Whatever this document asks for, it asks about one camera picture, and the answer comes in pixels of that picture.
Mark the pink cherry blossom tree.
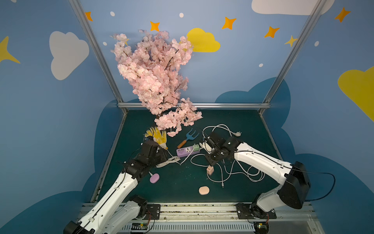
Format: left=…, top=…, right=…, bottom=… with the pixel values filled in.
left=112, top=31, right=202, bottom=137

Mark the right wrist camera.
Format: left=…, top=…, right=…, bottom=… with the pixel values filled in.
left=202, top=141, right=212, bottom=154

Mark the aluminium frame back rail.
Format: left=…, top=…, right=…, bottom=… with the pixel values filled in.
left=118, top=102, right=271, bottom=110

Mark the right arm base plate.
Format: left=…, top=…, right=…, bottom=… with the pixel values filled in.
left=235, top=203, right=277, bottom=219

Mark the aluminium frame post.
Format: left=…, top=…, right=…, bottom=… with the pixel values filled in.
left=69, top=0, right=128, bottom=115
left=259, top=0, right=327, bottom=116

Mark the white usb cable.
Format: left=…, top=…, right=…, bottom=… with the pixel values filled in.
left=147, top=146, right=195, bottom=176

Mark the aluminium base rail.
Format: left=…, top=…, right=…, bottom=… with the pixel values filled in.
left=118, top=202, right=324, bottom=234

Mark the blue garden hand fork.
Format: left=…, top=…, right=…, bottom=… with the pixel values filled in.
left=177, top=128, right=200, bottom=149

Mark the purple earbud case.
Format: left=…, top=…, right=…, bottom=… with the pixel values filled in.
left=150, top=173, right=160, bottom=184

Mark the purple power strip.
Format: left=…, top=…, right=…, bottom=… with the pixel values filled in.
left=176, top=146, right=200, bottom=158

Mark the aluminium frame post left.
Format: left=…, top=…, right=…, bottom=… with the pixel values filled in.
left=69, top=0, right=128, bottom=115

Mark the green usb charger plug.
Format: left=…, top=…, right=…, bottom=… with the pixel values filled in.
left=193, top=144, right=200, bottom=152

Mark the white power strip cord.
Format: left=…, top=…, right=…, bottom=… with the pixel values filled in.
left=198, top=124, right=266, bottom=183

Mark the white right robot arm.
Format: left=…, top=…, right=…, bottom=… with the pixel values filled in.
left=202, top=133, right=311, bottom=218

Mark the aluminium frame post right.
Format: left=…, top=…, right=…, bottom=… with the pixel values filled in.
left=259, top=0, right=327, bottom=116

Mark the pink earbud case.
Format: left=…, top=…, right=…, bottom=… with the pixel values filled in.
left=199, top=186, right=210, bottom=196

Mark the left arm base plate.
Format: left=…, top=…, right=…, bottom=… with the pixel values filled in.
left=138, top=204, right=161, bottom=220

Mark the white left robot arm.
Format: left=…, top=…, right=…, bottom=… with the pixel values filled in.
left=63, top=140, right=168, bottom=234

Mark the yellow white work glove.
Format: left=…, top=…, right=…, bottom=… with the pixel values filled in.
left=145, top=127, right=168, bottom=150

